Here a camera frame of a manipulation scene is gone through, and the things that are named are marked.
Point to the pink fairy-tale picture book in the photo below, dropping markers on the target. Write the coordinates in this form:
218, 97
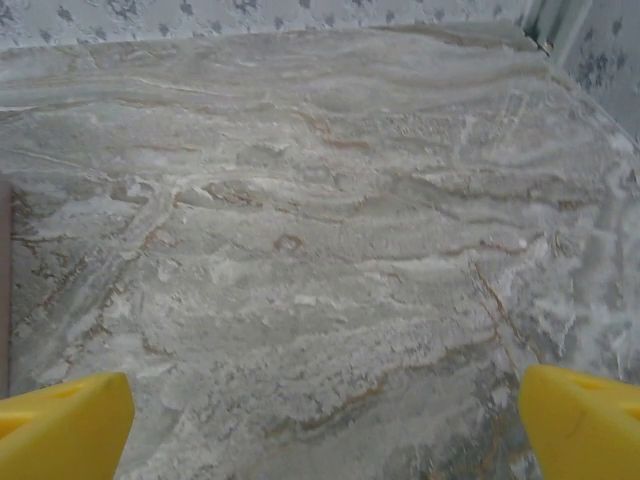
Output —
4, 290

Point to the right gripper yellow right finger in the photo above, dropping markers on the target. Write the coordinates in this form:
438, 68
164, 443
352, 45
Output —
585, 430

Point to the aluminium frame corner post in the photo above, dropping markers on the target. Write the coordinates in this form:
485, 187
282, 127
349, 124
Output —
547, 25

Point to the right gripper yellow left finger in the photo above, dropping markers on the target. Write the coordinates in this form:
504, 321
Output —
65, 430

